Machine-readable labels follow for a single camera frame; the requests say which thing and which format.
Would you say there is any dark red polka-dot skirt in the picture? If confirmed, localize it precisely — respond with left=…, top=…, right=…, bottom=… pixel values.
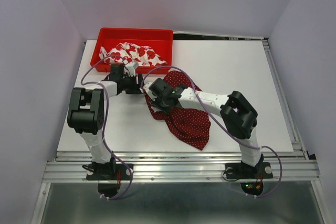
left=144, top=71, right=212, bottom=152

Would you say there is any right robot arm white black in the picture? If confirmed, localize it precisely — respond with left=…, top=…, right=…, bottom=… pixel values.
left=143, top=78, right=263, bottom=177

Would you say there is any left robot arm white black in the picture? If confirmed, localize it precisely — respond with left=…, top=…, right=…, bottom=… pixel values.
left=67, top=62, right=142, bottom=179

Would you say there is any white red floral skirt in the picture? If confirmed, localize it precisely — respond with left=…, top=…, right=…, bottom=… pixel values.
left=99, top=42, right=167, bottom=67

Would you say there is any red plastic bin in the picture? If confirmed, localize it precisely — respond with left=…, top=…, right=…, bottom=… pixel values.
left=90, top=27, right=173, bottom=74

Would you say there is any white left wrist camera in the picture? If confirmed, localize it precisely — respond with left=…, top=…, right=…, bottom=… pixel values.
left=123, top=60, right=139, bottom=77

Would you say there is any aluminium frame rail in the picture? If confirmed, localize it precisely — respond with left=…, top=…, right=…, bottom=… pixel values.
left=43, top=151, right=320, bottom=183

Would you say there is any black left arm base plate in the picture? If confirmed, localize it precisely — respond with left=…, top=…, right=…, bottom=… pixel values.
left=82, top=163, right=131, bottom=181

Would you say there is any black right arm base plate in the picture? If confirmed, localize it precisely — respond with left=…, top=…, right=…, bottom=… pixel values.
left=223, top=162, right=274, bottom=181

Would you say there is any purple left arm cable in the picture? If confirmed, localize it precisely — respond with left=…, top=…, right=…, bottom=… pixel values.
left=80, top=55, right=134, bottom=200

